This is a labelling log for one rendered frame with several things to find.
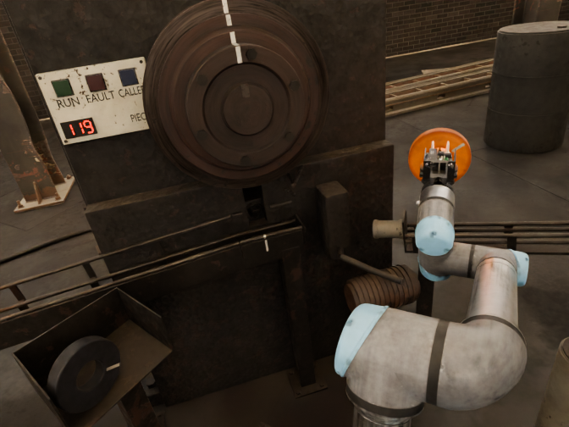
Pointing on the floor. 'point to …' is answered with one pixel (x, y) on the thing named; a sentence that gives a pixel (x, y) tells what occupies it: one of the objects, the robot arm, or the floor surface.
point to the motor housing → (383, 289)
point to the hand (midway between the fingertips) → (439, 151)
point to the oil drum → (529, 88)
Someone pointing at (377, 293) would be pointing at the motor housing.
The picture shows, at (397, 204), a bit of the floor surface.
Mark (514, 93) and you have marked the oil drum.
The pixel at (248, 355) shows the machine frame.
